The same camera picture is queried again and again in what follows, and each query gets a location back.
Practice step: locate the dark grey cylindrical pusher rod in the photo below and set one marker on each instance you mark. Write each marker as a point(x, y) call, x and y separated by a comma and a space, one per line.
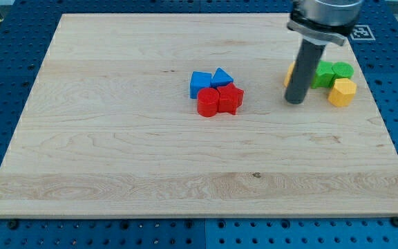
point(307, 60)

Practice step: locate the yellow heart block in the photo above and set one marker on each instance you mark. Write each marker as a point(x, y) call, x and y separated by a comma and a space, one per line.
point(289, 74)

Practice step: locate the yellow hexagon block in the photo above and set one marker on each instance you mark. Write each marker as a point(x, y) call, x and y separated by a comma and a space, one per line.
point(342, 93)

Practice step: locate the green star block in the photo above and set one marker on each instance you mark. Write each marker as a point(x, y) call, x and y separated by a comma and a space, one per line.
point(323, 75)

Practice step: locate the green cylinder block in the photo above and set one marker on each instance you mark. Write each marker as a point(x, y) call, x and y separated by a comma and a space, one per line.
point(342, 70)

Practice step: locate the white fiducial marker tag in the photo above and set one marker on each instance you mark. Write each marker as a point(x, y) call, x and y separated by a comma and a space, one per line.
point(362, 33)

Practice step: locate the red star block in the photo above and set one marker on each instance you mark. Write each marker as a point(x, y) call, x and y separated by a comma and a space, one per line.
point(230, 98)

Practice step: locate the blue triangle block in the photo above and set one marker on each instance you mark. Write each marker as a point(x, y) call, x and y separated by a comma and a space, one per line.
point(221, 78)

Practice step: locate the red cylinder block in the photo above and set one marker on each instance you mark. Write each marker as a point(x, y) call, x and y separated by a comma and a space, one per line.
point(207, 105)

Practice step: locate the blue cube block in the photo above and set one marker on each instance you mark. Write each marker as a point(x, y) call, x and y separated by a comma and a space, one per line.
point(199, 80)

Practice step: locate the wooden board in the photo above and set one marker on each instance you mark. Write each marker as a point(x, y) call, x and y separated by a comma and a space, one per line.
point(109, 130)

